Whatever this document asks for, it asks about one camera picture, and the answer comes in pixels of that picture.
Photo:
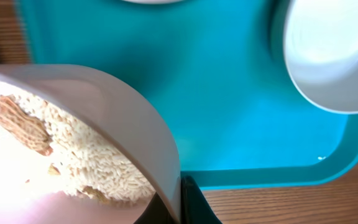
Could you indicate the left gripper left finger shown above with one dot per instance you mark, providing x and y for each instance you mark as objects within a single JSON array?
[{"x": 157, "y": 212}]

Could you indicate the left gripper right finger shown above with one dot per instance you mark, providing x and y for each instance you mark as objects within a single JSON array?
[{"x": 194, "y": 207}]

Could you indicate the rice leftovers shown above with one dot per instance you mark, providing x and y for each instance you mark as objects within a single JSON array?
[{"x": 86, "y": 164}]

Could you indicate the peanut shell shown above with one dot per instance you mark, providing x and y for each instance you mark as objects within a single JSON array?
[{"x": 28, "y": 130}]

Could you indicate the teal plastic serving tray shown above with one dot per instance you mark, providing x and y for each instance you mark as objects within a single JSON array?
[{"x": 207, "y": 68}]

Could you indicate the large pink plate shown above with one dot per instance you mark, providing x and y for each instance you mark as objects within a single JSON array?
[{"x": 152, "y": 1}]

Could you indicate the grey bowl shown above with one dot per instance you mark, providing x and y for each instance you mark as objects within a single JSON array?
[{"x": 316, "y": 43}]

